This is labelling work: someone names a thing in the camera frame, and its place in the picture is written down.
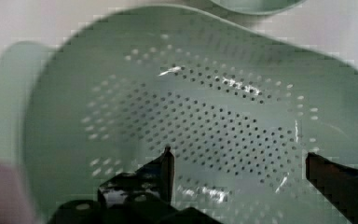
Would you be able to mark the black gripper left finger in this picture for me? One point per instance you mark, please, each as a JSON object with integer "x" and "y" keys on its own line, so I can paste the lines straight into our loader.
{"x": 155, "y": 177}

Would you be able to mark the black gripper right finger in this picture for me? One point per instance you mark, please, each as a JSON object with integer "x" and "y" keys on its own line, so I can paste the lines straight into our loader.
{"x": 337, "y": 183}

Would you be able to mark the green oval strainer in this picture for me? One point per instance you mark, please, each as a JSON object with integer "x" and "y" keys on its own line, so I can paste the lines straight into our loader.
{"x": 240, "y": 112}

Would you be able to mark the green mug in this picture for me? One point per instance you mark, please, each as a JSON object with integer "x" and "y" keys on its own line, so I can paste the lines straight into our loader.
{"x": 257, "y": 7}

